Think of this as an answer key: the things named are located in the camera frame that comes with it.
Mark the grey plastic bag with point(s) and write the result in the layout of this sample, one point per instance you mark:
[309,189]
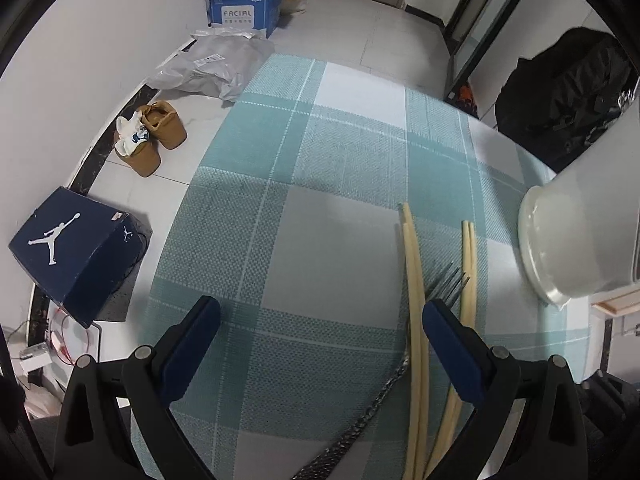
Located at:
[215,65]

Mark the blue cardboard box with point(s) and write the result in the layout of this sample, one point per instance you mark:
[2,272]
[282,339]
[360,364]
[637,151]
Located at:
[245,10]

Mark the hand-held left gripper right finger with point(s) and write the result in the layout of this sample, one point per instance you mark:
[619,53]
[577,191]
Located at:
[452,350]

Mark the black hanging jacket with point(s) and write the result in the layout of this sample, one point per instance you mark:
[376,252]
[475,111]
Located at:
[560,90]

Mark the white grey utensil holder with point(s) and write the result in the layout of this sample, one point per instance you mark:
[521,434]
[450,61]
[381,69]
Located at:
[575,240]

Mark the white sock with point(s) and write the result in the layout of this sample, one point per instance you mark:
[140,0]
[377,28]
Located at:
[125,140]

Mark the brown shoe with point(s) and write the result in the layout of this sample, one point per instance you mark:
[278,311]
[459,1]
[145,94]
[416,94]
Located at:
[167,130]
[145,160]

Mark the navy shoe box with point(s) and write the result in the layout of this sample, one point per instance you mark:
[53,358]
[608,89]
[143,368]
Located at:
[65,250]

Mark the teal checked tablecloth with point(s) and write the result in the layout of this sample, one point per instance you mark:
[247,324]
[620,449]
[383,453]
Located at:
[300,185]

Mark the white cabinet with wood trim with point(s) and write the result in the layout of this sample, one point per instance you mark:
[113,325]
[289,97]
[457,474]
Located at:
[620,305]

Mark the small orange object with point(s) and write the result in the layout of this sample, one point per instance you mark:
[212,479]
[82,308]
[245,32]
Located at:
[466,95]

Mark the white power adapter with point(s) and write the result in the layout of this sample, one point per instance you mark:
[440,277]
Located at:
[35,357]

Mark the brown paper bag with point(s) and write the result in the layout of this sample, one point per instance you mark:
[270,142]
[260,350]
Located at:
[295,4]

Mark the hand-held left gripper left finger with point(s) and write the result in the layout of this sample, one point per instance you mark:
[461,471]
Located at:
[192,345]

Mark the black framed glass door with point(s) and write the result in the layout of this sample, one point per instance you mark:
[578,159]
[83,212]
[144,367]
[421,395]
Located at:
[451,77]

